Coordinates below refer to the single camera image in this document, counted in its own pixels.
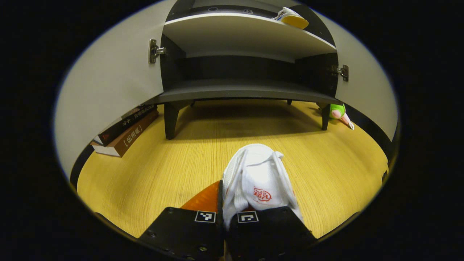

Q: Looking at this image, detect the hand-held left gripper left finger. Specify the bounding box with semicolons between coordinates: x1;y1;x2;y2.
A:
139;180;225;260

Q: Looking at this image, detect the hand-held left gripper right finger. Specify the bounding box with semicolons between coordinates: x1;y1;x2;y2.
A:
225;206;318;261

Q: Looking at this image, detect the white shoe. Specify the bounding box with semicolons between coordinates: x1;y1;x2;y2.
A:
222;144;303;229
272;7;309;29

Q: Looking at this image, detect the white cabinet door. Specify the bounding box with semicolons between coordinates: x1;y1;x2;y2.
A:
312;11;399;142
54;0;178;179

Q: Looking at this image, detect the white shoe cabinet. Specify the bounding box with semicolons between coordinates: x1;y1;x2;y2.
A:
147;0;339;140

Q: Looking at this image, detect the brown book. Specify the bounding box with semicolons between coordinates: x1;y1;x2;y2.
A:
91;111;159;158

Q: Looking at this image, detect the black book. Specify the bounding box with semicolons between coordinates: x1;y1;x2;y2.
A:
95;104;158;146

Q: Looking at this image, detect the green pink plush toy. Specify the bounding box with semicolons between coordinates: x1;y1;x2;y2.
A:
329;104;355;130

